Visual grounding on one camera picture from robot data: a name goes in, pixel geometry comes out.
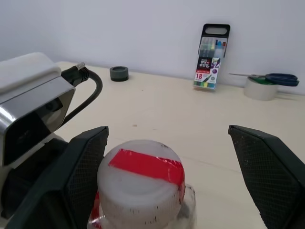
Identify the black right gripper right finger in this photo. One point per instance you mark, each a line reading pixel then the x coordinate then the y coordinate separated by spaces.
pixel 267 167

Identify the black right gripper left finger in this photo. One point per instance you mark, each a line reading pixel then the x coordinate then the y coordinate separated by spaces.
pixel 81 171

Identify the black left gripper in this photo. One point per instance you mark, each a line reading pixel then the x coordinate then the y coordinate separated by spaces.
pixel 26 183

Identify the white jar with red tape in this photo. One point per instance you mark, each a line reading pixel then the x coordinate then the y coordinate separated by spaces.
pixel 140 188

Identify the white tape roll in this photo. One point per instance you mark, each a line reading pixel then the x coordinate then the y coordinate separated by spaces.
pixel 259 91

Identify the black tape roll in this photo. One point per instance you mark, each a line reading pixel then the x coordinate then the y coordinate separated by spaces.
pixel 119 74

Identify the marker pen set box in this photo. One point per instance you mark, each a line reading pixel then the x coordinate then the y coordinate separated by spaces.
pixel 209 69

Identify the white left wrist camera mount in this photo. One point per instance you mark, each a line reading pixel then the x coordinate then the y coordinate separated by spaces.
pixel 28 78

